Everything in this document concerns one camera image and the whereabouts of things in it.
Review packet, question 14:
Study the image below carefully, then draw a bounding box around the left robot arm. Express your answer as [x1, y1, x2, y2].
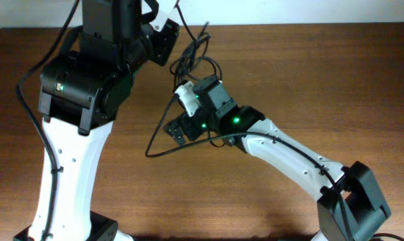
[15, 0, 179, 240]

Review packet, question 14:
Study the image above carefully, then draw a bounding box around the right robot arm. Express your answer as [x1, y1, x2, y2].
[164, 76, 391, 240]

